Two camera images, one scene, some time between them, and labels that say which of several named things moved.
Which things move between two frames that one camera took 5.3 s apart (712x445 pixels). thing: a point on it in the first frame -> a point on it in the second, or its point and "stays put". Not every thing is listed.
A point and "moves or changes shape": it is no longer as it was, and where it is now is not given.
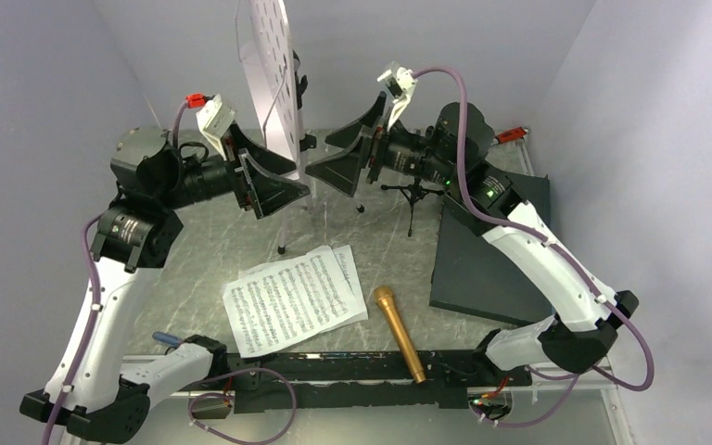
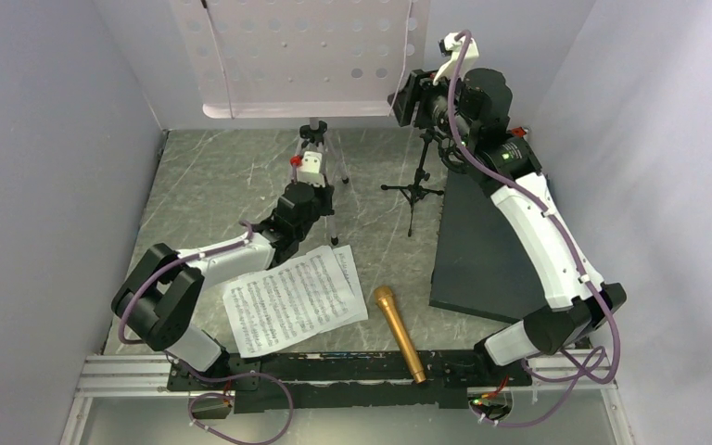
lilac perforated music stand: [270, 52] moves or changes shape
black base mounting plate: [362, 381] stays put
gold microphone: [385, 297] stays put
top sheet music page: [292, 301] stays put
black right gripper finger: [348, 137] -> [402, 107]
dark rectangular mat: [470, 274] stays put
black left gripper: [266, 191] -> [326, 194]
